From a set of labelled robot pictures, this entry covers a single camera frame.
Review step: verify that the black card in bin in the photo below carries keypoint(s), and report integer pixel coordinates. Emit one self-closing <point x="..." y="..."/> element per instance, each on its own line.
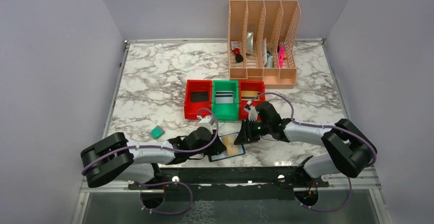
<point x="196" y="97"/>

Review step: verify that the left red plastic bin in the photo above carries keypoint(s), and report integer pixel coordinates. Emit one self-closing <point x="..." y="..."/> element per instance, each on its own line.
<point x="191" y="109"/>

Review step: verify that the black leather card holder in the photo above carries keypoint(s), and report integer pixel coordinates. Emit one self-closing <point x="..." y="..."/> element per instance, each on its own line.
<point x="222" y="155"/>

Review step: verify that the red round cap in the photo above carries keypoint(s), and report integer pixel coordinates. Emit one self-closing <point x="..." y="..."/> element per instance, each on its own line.
<point x="236" y="51"/>

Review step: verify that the small green eraser block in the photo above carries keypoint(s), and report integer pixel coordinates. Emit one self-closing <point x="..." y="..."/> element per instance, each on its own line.
<point x="157" y="132"/>

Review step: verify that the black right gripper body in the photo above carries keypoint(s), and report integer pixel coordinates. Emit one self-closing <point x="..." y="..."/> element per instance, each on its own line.
<point x="246" y="131"/>

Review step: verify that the red plastic bin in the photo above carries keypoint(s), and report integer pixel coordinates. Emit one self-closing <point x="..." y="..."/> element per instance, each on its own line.
<point x="191" y="109"/>
<point x="251" y="86"/>

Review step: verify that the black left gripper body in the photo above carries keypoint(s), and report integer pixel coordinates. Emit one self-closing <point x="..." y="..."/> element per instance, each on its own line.
<point x="216" y="144"/>

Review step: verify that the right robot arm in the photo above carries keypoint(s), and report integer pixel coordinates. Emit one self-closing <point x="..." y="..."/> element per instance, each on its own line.
<point x="348" y="150"/>

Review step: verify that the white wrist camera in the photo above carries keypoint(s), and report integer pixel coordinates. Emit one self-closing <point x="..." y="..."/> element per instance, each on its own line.
<point x="252" y="113"/>
<point x="207" y="122"/>

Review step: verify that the grey white tube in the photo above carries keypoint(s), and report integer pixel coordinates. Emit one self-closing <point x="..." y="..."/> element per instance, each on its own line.
<point x="249" y="43"/>

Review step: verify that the gold card in bin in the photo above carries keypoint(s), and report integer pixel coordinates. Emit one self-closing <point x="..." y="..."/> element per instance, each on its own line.
<point x="247" y="95"/>

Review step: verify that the green plastic bin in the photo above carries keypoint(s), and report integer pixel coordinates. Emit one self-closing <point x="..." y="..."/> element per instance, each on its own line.
<point x="225" y="112"/>

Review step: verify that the right red plastic bin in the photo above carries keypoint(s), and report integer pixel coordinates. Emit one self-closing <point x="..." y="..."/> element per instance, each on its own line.
<point x="251" y="86"/>

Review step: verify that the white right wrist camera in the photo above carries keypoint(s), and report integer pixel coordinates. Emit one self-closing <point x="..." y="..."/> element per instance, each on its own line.
<point x="252" y="113"/>

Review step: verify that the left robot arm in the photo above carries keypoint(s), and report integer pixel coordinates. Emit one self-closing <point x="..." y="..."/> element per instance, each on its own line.
<point x="117" y="158"/>

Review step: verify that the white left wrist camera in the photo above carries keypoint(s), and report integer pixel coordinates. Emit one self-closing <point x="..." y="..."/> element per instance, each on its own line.
<point x="207" y="122"/>

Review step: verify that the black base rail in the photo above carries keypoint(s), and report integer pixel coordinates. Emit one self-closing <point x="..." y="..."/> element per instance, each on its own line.
<point x="228" y="183"/>

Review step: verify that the silver striped card in bin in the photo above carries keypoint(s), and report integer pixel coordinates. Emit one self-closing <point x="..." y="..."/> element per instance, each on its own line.
<point x="224" y="97"/>

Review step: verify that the pink highlighter pen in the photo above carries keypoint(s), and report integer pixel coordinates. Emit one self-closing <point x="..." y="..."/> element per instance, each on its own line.
<point x="281" y="56"/>

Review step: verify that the light blue glue stick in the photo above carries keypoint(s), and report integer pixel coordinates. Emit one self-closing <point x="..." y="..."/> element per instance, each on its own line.
<point x="269" y="63"/>

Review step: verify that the black round cap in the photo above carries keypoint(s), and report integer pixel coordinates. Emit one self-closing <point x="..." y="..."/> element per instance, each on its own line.
<point x="239" y="58"/>

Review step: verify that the peach plastic file organizer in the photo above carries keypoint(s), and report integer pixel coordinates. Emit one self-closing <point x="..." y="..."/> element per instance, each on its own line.
<point x="274" y="24"/>

